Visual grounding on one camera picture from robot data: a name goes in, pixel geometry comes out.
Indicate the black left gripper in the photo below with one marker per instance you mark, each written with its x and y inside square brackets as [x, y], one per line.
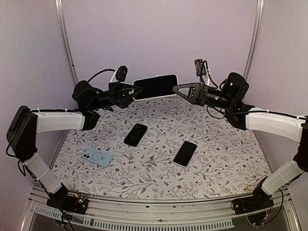
[118, 95]

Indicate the phone with dark screen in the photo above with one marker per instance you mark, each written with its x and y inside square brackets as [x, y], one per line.
[185, 153]

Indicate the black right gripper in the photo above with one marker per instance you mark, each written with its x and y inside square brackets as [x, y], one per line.
[197, 93]

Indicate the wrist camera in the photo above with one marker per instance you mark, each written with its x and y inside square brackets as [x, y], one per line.
[119, 75]
[202, 69]

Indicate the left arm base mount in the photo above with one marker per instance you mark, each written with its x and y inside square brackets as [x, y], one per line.
[68, 203]

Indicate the aluminium front rail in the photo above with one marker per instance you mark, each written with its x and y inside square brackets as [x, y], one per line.
[122, 214]

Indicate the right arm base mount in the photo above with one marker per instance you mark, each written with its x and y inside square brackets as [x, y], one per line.
[259, 204]

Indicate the floral table mat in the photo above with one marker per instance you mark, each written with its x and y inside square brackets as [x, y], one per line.
[227, 161]

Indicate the black cased phone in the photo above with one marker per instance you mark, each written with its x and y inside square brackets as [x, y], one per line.
[135, 135]

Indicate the white cased phone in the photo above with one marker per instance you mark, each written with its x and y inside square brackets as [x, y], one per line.
[156, 87]

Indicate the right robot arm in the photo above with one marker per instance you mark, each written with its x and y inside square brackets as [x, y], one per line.
[229, 101]

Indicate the light blue cased phone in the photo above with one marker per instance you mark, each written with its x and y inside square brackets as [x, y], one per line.
[97, 157]

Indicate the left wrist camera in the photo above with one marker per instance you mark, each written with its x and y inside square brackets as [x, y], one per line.
[119, 75]

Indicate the aluminium corner post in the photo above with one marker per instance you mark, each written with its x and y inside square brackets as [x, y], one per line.
[254, 39]
[59, 7]

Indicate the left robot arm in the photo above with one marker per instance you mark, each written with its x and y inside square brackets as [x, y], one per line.
[28, 123]

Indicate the aluminium right corner post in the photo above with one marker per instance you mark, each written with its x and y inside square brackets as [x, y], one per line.
[254, 39]

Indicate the aluminium left corner post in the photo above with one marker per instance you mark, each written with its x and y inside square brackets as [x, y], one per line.
[59, 7]

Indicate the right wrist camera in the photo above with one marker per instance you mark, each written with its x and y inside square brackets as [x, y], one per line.
[202, 69]

